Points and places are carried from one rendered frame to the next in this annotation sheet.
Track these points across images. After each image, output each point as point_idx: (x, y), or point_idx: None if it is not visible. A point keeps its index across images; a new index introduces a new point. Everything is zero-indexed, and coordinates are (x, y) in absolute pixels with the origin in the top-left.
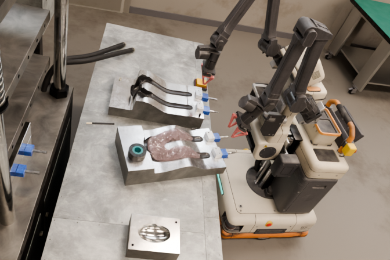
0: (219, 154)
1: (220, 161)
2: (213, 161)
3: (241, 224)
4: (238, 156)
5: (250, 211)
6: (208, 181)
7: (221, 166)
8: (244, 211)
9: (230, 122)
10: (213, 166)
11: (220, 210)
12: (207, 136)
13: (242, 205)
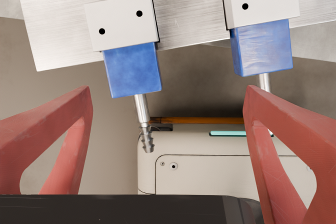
0: (88, 24)
1: (72, 43)
2: None
3: (137, 158)
4: (313, 195)
5: (160, 185)
6: None
7: (38, 42)
8: (160, 170)
9: (271, 114)
10: None
11: (183, 125)
12: None
13: (176, 172)
